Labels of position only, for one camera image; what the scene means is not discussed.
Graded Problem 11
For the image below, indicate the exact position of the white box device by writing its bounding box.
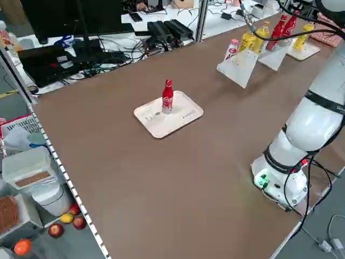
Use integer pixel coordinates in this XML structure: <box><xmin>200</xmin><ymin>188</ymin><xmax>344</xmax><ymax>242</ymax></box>
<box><xmin>252</xmin><ymin>4</ymin><xmax>282</xmax><ymax>18</ymax></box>

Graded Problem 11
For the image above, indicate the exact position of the beige plastic tray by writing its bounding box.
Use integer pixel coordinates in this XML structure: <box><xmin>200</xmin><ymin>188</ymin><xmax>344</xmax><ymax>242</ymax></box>
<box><xmin>133</xmin><ymin>90</ymin><xmax>204</xmax><ymax>139</ymax></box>
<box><xmin>285</xmin><ymin>40</ymin><xmax>321</xmax><ymax>62</ymax></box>

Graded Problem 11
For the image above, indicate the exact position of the black monitor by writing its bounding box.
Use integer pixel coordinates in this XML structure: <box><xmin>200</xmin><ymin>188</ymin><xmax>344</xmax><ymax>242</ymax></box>
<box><xmin>26</xmin><ymin>0</ymin><xmax>135</xmax><ymax>44</ymax></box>

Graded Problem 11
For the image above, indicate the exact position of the black laptop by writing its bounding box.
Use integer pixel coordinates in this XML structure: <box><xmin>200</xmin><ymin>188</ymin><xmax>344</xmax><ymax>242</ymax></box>
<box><xmin>17</xmin><ymin>44</ymin><xmax>81</xmax><ymax>88</ymax></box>

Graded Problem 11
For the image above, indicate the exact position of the white lidded storage box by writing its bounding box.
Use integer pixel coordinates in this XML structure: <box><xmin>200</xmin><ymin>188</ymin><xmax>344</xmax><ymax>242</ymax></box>
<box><xmin>2</xmin><ymin>147</ymin><xmax>53</xmax><ymax>189</ymax></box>

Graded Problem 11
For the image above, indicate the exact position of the black power supply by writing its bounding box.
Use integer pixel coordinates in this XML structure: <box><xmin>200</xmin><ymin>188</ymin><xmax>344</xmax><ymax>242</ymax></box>
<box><xmin>147</xmin><ymin>21</ymin><xmax>173</xmax><ymax>41</ymax></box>
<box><xmin>163</xmin><ymin>19</ymin><xmax>195</xmax><ymax>40</ymax></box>

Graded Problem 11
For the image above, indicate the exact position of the pink cap milk bottle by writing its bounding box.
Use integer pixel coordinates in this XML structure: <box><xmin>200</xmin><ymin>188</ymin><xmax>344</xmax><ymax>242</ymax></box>
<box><xmin>225</xmin><ymin>38</ymin><xmax>240</xmax><ymax>62</ymax></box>

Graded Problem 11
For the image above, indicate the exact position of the aluminium frame post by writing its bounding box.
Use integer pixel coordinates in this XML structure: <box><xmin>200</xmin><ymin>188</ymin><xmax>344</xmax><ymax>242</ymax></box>
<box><xmin>195</xmin><ymin>0</ymin><xmax>210</xmax><ymax>43</ymax></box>

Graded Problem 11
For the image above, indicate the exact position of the orange fruit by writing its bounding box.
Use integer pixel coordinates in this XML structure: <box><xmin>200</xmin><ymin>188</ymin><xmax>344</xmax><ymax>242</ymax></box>
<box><xmin>13</xmin><ymin>238</ymin><xmax>33</xmax><ymax>256</ymax></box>

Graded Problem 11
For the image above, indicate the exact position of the clear drink bottle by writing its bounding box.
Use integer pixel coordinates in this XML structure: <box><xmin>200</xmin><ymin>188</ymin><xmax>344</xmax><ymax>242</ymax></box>
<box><xmin>0</xmin><ymin>21</ymin><xmax>11</xmax><ymax>49</ymax></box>

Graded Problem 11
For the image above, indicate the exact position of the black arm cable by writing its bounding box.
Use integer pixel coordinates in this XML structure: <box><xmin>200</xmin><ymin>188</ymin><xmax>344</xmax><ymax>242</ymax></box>
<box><xmin>238</xmin><ymin>0</ymin><xmax>345</xmax><ymax>43</ymax></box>

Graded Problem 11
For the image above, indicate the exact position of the red apple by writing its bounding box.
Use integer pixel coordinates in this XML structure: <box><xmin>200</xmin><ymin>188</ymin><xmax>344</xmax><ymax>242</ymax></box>
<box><xmin>68</xmin><ymin>202</ymin><xmax>81</xmax><ymax>216</ymax></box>
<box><xmin>47</xmin><ymin>223</ymin><xmax>65</xmax><ymax>238</ymax></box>
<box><xmin>72</xmin><ymin>216</ymin><xmax>87</xmax><ymax>230</ymax></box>

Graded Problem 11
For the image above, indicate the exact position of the yellow pear drink bottle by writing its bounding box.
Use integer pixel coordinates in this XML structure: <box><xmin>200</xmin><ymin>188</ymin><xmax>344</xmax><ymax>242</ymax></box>
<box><xmin>293</xmin><ymin>23</ymin><xmax>315</xmax><ymax>52</ymax></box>
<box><xmin>238</xmin><ymin>31</ymin><xmax>257</xmax><ymax>54</ymax></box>
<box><xmin>254</xmin><ymin>21</ymin><xmax>271</xmax><ymax>54</ymax></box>

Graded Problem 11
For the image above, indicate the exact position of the clear acrylic tiered shelf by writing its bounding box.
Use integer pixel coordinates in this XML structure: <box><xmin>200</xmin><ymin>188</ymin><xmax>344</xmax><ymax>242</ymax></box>
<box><xmin>216</xmin><ymin>35</ymin><xmax>291</xmax><ymax>90</ymax></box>

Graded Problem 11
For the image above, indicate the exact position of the cardboard box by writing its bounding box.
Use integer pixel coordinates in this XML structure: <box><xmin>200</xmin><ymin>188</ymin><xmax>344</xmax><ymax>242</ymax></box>
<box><xmin>174</xmin><ymin>0</ymin><xmax>195</xmax><ymax>9</ymax></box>

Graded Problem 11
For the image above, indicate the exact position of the white open storage box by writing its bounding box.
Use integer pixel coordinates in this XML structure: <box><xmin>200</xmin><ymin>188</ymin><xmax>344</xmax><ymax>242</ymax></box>
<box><xmin>0</xmin><ymin>193</ymin><xmax>44</xmax><ymax>238</ymax></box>

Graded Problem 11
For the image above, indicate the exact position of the red Coca-Cola bottle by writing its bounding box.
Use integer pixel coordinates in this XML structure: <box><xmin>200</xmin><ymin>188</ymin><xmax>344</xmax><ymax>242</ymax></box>
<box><xmin>161</xmin><ymin>79</ymin><xmax>174</xmax><ymax>115</ymax></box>
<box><xmin>284</xmin><ymin>10</ymin><xmax>299</xmax><ymax>38</ymax></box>
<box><xmin>266</xmin><ymin>15</ymin><xmax>288</xmax><ymax>52</ymax></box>

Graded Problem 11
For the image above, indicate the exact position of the black base cable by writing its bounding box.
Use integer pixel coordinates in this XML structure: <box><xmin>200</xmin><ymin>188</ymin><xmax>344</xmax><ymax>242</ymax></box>
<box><xmin>284</xmin><ymin>156</ymin><xmax>341</xmax><ymax>216</ymax></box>

